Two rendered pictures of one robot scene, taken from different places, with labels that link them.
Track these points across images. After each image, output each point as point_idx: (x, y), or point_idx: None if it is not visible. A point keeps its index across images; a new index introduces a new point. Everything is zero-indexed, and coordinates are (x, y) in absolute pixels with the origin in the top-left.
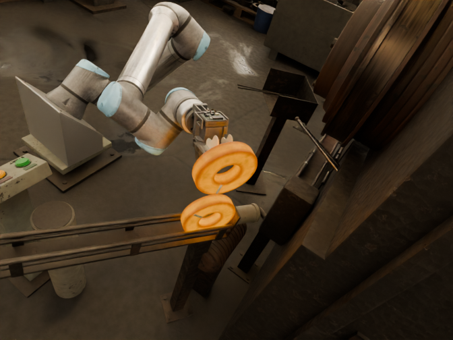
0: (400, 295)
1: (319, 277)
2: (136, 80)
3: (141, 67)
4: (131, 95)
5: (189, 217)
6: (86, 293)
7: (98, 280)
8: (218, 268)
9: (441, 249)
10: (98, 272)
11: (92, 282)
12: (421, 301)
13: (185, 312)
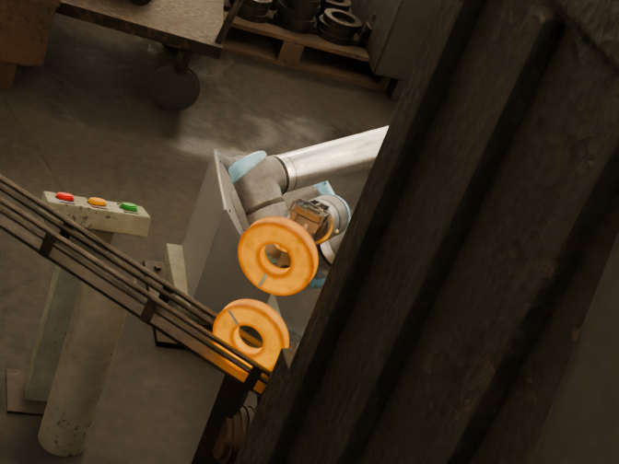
0: (313, 411)
1: (279, 401)
2: (291, 164)
3: (312, 156)
4: (270, 171)
5: (223, 311)
6: (69, 463)
7: (96, 463)
8: (230, 454)
9: (323, 307)
10: (106, 457)
11: (87, 459)
12: (321, 413)
13: None
